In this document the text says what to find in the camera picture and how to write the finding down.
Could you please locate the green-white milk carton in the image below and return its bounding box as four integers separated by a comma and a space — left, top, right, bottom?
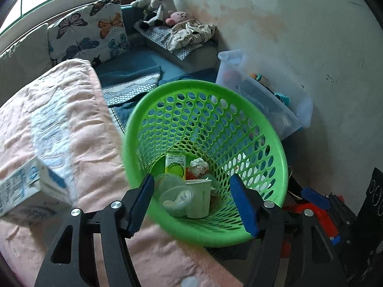
164, 154, 186, 180

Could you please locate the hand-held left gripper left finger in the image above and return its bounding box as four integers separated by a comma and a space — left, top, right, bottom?
34, 173, 155, 287

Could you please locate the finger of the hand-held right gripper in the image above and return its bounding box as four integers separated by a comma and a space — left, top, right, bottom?
302, 187, 331, 210

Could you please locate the black white cow plush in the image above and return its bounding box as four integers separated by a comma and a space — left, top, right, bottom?
139, 0, 178, 30

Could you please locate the grey patterned cushion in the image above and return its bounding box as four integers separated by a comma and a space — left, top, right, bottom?
134, 21, 219, 69

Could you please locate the green plastic basket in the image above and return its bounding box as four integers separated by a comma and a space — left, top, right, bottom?
122, 80, 288, 248

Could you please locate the white milk carton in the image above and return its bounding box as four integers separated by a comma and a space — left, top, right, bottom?
0, 158, 72, 227

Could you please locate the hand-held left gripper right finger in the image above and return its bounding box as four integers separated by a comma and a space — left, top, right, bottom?
230, 173, 349, 287

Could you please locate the clear round plastic container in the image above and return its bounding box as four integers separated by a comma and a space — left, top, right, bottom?
158, 185, 196, 217

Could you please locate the white pillow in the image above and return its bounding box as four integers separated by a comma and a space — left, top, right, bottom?
0, 22, 51, 74

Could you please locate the clear plastic storage box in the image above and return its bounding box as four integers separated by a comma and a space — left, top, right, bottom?
215, 49, 314, 140

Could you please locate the grey plush toy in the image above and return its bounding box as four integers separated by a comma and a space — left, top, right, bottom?
131, 0, 156, 9

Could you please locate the pink plush toy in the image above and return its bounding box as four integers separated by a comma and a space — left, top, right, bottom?
165, 10, 188, 26

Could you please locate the butterfly print pillow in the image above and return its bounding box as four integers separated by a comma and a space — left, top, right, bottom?
47, 0, 131, 68

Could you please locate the white paper ball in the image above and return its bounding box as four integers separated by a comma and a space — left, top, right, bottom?
189, 158, 209, 177

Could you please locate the blue patterned mat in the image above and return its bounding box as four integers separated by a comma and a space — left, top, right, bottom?
95, 48, 163, 132

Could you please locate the pink fleece blanket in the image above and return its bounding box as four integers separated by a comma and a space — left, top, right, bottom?
0, 59, 243, 287

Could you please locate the white paper cup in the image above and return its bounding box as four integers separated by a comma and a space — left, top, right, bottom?
185, 178, 214, 219

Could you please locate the patterned crumpled cloth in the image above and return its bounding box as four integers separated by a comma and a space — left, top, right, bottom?
167, 21, 216, 52

